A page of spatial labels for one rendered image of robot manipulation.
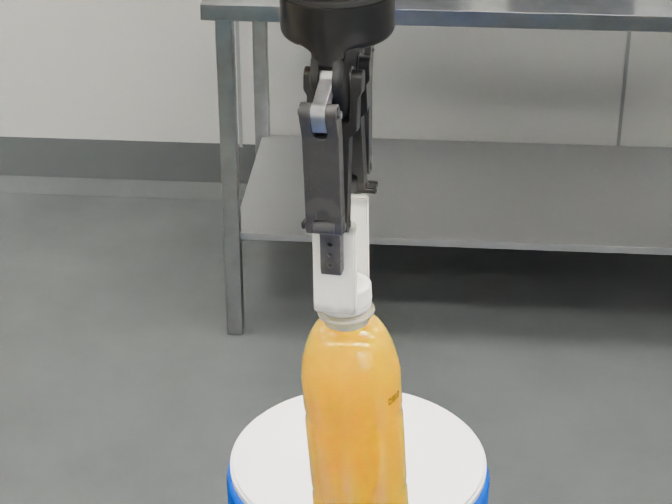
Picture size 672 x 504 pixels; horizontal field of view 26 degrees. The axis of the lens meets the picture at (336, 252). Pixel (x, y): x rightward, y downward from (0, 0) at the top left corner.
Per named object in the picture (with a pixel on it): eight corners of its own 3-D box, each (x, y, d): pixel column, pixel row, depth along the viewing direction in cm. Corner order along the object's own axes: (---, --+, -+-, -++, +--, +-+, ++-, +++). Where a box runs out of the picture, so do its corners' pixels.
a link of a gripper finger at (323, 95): (354, 42, 95) (337, 55, 90) (351, 121, 96) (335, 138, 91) (318, 40, 95) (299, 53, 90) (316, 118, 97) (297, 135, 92)
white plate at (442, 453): (348, 359, 175) (348, 368, 175) (176, 462, 157) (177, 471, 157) (537, 451, 158) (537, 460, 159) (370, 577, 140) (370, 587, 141)
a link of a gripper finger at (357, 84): (366, 67, 96) (362, 70, 94) (360, 230, 99) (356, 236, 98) (308, 63, 96) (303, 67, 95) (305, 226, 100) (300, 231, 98)
